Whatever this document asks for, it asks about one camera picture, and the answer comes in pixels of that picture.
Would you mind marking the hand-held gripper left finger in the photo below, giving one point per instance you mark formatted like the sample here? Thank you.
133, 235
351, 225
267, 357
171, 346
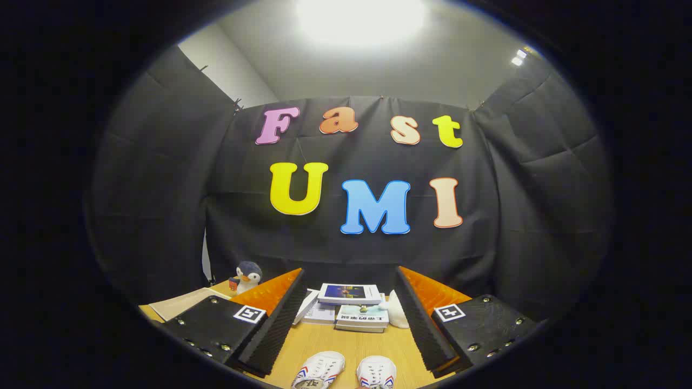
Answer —
273, 329

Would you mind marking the large ceiling light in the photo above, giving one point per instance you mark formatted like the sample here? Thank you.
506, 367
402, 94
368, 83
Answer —
359, 19

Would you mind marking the small ceiling light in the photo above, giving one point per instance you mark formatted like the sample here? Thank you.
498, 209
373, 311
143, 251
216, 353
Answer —
519, 56

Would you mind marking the penguin plush toy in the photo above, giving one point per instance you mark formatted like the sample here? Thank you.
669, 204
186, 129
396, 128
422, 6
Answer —
247, 278

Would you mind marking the white canvas shoe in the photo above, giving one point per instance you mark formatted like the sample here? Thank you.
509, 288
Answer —
377, 373
319, 370

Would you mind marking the white book blue cover picture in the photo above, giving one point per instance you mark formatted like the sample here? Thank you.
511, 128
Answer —
348, 293

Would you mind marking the book with pale teal cover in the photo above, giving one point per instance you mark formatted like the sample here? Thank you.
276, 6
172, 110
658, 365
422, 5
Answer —
362, 315

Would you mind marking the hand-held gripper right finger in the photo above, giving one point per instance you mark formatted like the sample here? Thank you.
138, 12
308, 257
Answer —
424, 329

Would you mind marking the white duck plush toy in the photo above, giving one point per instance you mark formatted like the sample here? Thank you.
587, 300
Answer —
399, 316

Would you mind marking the beige fabric storage box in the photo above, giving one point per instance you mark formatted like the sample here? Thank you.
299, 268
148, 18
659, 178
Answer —
181, 303

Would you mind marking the white book with text cover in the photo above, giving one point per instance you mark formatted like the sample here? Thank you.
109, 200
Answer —
320, 315

